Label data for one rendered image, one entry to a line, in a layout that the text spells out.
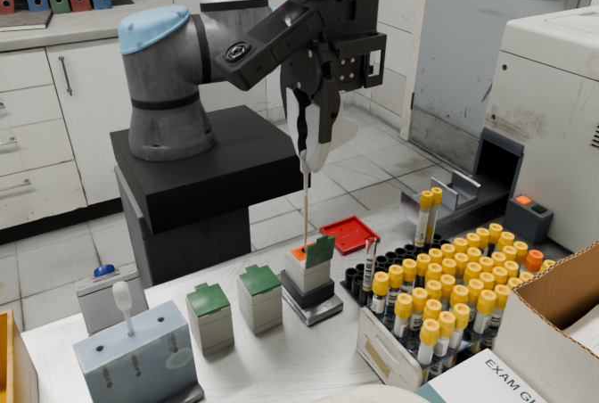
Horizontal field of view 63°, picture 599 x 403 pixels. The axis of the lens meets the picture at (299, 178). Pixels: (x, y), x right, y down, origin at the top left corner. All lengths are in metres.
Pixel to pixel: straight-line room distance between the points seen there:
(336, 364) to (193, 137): 0.45
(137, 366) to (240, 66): 0.30
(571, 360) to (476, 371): 0.09
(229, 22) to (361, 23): 0.36
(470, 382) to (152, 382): 0.31
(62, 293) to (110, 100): 0.79
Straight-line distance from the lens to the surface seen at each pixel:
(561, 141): 0.78
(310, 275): 0.61
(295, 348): 0.61
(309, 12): 0.46
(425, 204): 0.68
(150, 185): 0.78
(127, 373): 0.52
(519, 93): 0.81
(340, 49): 0.47
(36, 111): 2.17
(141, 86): 0.83
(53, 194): 2.32
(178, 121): 0.84
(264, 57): 0.45
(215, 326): 0.58
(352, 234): 0.77
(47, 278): 2.22
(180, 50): 0.81
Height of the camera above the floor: 1.34
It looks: 31 degrees down
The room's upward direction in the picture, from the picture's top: straight up
